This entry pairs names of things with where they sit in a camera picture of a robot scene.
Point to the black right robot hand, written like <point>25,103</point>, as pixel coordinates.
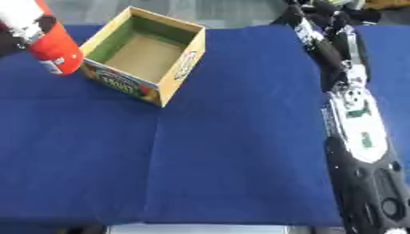
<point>327,51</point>

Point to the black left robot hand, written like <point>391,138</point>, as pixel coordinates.
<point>9,39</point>

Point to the red bottle with white label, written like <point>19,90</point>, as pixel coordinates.
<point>60,45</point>

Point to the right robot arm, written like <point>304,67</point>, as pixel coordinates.
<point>368,158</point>

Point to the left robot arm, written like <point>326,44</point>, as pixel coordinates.
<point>18,15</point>

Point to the open tan cardboard box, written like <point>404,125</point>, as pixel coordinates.
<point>147,55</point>

